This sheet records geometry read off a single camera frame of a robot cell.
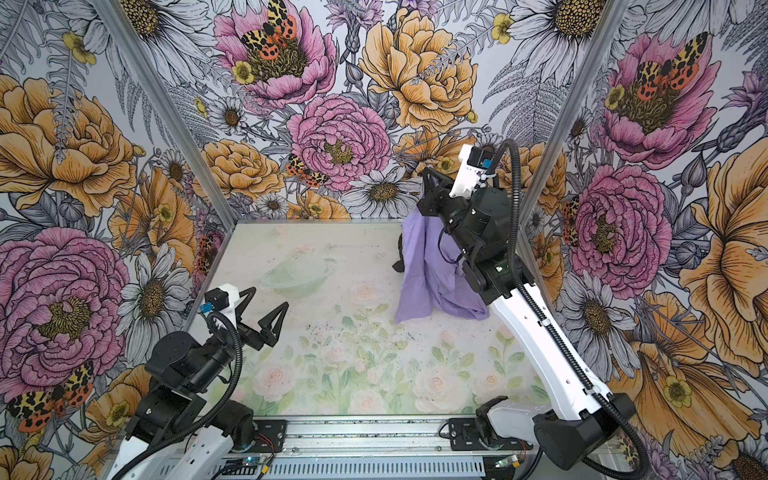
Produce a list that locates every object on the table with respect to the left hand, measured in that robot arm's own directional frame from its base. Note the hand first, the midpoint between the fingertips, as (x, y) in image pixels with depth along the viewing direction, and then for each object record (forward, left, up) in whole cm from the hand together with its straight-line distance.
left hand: (272, 305), depth 67 cm
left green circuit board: (-26, +7, -27) cm, 38 cm away
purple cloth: (+11, -38, -7) cm, 40 cm away
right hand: (+15, -32, +22) cm, 42 cm away
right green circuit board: (-27, -54, -27) cm, 66 cm away
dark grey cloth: (+28, -30, -23) cm, 46 cm away
